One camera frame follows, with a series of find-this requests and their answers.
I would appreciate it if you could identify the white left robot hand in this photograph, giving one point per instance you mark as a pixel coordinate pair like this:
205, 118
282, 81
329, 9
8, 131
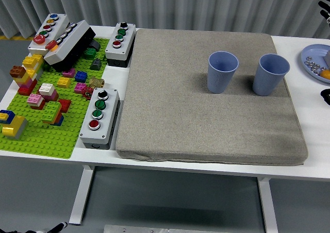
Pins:
58, 226

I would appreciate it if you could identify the black dexterous hand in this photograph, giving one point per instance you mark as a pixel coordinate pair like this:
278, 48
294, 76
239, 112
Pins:
326, 7

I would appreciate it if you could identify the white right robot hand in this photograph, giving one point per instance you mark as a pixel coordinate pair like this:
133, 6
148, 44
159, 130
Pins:
326, 95

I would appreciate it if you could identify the blue ribbed plastic cup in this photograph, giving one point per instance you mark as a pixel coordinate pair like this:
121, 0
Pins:
219, 81
268, 83

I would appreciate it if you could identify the orange fruit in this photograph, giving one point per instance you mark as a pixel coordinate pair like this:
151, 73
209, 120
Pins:
326, 74

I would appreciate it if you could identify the white table leg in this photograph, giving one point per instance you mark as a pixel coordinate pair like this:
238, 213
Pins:
268, 204
81, 191

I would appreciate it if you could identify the light blue plate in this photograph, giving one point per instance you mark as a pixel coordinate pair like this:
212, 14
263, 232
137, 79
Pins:
313, 51

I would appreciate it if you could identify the green studded baseplate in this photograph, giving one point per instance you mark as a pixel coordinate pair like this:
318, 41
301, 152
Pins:
51, 140

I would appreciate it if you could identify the yellow on grey brick stack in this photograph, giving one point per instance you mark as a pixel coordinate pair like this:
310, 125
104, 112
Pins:
15, 124

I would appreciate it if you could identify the green orange blue brick stack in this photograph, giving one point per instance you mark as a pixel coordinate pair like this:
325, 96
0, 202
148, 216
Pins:
51, 109

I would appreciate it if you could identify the red toy brick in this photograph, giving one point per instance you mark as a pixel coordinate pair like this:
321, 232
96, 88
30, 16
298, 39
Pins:
65, 104

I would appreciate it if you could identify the blue and yellow brick stack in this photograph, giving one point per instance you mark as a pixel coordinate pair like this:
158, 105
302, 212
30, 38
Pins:
6, 114

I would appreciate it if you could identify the pink white red brick stack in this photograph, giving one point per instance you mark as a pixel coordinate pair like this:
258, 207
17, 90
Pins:
34, 99

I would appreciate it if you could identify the grey four-button control box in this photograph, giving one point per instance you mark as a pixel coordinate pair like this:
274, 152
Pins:
129, 37
112, 101

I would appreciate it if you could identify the white on magenta brick stack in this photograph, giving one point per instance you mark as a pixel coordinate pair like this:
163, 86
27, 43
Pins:
47, 88

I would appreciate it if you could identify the magenta toy brick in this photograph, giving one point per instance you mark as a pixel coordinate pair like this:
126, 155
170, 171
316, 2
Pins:
79, 87
69, 73

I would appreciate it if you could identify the yellow toy brick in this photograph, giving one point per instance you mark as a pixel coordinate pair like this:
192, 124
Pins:
63, 82

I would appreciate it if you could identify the grey-brown fabric mat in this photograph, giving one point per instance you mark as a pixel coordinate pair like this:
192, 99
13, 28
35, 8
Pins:
180, 101

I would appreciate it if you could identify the multicoloured brick tower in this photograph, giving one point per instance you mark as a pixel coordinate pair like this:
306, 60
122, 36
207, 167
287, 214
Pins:
28, 81

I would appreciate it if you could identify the brass valve red handwheel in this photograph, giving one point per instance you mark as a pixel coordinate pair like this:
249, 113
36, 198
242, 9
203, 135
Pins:
96, 82

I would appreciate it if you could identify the blue toy brick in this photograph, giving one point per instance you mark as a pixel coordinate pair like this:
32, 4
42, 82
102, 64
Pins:
81, 76

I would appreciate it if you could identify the dark grey sloped brick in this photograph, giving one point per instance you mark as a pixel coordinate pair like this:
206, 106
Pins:
96, 64

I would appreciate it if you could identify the green toy brick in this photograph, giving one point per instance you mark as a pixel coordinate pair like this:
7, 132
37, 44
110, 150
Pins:
90, 53

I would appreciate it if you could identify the dark grey curved brick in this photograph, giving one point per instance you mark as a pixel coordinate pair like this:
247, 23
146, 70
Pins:
95, 45

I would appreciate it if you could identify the grey control box black base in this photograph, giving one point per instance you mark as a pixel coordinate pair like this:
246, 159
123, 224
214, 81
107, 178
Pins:
74, 37

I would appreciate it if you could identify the grey five-button control box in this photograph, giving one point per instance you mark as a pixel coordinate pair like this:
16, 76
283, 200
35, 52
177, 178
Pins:
60, 21

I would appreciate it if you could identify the grey pleated curtain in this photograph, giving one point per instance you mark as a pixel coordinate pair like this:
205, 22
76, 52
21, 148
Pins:
103, 3

